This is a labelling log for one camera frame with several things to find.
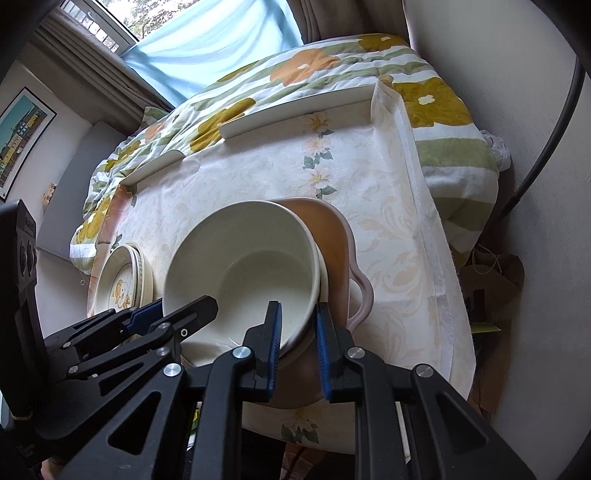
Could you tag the floral striped blanket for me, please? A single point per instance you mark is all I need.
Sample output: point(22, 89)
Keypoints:
point(300, 64)

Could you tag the cream plate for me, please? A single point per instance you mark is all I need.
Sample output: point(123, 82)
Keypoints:
point(141, 272)

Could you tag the yellow flower print plate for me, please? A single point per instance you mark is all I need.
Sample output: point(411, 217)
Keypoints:
point(117, 286)

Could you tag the window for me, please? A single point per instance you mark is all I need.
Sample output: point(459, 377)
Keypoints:
point(101, 18)

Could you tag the yellow paper sheet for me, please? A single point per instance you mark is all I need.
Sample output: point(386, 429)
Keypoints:
point(485, 328)

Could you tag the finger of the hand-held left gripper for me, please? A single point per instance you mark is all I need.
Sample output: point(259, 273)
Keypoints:
point(143, 318)
point(194, 316)

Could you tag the brown curtain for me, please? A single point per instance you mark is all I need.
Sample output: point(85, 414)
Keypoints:
point(332, 18)
point(92, 60)

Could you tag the cream floral tablecloth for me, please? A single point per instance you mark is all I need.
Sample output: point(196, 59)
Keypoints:
point(392, 230)

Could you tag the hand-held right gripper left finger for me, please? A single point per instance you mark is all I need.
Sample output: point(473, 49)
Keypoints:
point(274, 341)

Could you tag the wall poster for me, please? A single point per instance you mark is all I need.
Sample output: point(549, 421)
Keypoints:
point(23, 134)

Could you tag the white deep plate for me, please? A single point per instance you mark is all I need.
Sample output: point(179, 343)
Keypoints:
point(150, 277)

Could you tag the blue curtain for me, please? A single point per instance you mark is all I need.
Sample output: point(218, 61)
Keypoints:
point(207, 46)

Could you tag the brown paper bag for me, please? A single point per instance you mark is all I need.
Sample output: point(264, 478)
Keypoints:
point(503, 272)

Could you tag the small wall ornament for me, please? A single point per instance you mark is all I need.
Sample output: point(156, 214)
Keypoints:
point(50, 191)

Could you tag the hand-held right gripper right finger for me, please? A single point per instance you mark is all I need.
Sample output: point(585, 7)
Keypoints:
point(323, 350)

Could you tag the cream bowl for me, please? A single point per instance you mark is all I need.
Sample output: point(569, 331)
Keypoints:
point(240, 258)
point(324, 277)

